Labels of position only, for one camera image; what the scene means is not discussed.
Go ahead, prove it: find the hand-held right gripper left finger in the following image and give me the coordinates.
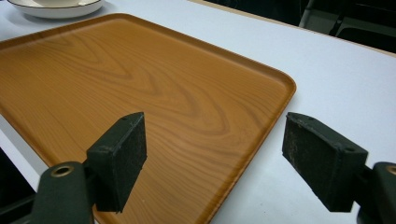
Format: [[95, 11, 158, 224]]
[[29, 111, 148, 224]]

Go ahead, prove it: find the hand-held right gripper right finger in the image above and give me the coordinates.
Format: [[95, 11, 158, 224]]
[[281, 112, 396, 224]]

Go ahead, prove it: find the wood grain serving tray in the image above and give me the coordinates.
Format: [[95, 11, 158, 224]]
[[0, 12, 297, 224]]

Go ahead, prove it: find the dark chair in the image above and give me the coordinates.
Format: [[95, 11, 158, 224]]
[[298, 0, 396, 54]]

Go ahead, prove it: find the white bowl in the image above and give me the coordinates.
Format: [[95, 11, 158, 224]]
[[7, 0, 106, 20]]

